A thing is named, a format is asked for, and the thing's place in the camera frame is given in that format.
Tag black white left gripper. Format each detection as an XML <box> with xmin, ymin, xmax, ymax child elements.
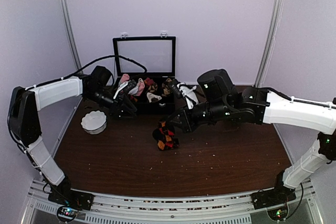
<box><xmin>85</xmin><ymin>87</ymin><xmax>137</xmax><ymax>120</ymax></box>

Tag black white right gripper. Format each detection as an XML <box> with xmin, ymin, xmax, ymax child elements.
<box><xmin>167</xmin><ymin>100</ymin><xmax>232</xmax><ymax>133</ymax></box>

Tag red orange argyle sock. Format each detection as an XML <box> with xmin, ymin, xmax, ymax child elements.
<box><xmin>152</xmin><ymin>120</ymin><xmax>180</xmax><ymax>151</ymax></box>

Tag beige brown argyle sock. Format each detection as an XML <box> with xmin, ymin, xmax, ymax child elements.
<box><xmin>162</xmin><ymin>78</ymin><xmax>172</xmax><ymax>97</ymax></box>

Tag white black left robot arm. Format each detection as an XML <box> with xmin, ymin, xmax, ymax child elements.
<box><xmin>7</xmin><ymin>66</ymin><xmax>137</xmax><ymax>186</ymax></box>

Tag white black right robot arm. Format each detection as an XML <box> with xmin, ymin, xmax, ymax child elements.
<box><xmin>166</xmin><ymin>69</ymin><xmax>335</xmax><ymax>204</ymax></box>

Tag white pink sock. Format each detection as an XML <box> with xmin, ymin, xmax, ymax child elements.
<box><xmin>128</xmin><ymin>78</ymin><xmax>145</xmax><ymax>97</ymax></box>

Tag white sock in box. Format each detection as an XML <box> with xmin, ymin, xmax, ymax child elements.
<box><xmin>146</xmin><ymin>92</ymin><xmax>162</xmax><ymax>103</ymax></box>

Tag pink rolled sock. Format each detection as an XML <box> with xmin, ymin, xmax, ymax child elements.
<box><xmin>118</xmin><ymin>73</ymin><xmax>130</xmax><ymax>88</ymax></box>

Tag brown patterned rolled sock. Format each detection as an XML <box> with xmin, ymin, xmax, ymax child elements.
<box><xmin>147</xmin><ymin>82</ymin><xmax>158</xmax><ymax>93</ymax></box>

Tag white fluted bowl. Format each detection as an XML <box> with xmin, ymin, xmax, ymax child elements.
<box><xmin>81</xmin><ymin>111</ymin><xmax>107</xmax><ymax>135</ymax></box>

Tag dark red rolled sock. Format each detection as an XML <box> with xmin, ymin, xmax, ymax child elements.
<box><xmin>144</xmin><ymin>78</ymin><xmax>154</xmax><ymax>87</ymax></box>

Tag black box with glass lid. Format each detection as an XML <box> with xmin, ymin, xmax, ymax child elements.
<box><xmin>112</xmin><ymin>36</ymin><xmax>176</xmax><ymax>115</ymax></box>

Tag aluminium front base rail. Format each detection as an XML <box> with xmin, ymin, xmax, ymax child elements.
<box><xmin>20</xmin><ymin>178</ymin><xmax>323</xmax><ymax>224</ymax></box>

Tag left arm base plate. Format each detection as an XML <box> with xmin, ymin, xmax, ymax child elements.
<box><xmin>47</xmin><ymin>176</ymin><xmax>94</xmax><ymax>210</ymax></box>

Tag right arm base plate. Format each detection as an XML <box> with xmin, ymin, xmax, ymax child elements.
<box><xmin>251</xmin><ymin>186</ymin><xmax>296</xmax><ymax>209</ymax></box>

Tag aluminium frame post left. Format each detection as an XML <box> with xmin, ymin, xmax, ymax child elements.
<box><xmin>60</xmin><ymin>0</ymin><xmax>82</xmax><ymax>70</ymax></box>

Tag aluminium frame post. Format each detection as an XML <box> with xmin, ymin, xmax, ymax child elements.
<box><xmin>254</xmin><ymin>0</ymin><xmax>284</xmax><ymax>87</ymax></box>
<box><xmin>60</xmin><ymin>0</ymin><xmax>82</xmax><ymax>70</ymax></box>

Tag aluminium frame post right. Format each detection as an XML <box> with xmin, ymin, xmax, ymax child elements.
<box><xmin>254</xmin><ymin>0</ymin><xmax>284</xmax><ymax>87</ymax></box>

